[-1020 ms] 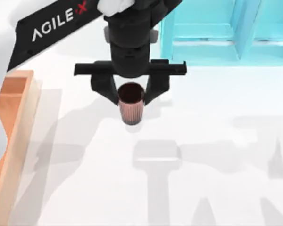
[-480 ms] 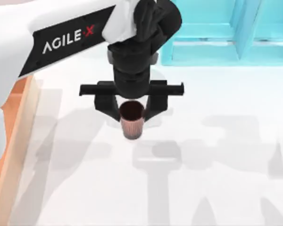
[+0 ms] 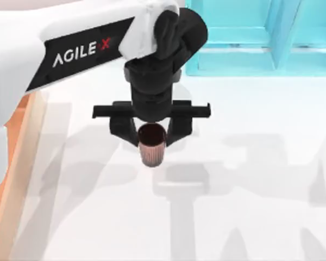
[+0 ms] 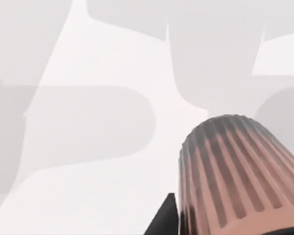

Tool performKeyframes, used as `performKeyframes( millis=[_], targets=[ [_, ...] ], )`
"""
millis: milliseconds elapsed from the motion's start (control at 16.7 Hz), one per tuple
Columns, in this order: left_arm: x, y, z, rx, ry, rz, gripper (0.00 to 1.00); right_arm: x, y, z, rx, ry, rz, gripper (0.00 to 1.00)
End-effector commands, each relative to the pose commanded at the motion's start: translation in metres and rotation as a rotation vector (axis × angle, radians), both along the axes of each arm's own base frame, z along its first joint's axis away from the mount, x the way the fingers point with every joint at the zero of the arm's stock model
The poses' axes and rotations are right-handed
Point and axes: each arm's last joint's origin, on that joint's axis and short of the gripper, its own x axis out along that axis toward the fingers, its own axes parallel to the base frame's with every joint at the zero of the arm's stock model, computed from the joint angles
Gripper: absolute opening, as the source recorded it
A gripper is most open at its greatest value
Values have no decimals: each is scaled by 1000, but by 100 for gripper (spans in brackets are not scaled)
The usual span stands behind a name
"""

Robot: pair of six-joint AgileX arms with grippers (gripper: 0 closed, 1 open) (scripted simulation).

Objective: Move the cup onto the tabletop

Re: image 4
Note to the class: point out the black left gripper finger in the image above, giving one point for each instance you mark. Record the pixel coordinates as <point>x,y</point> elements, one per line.
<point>168,216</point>

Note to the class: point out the ribbed pink plant pot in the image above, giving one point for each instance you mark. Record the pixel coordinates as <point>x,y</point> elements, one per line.
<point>235,176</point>

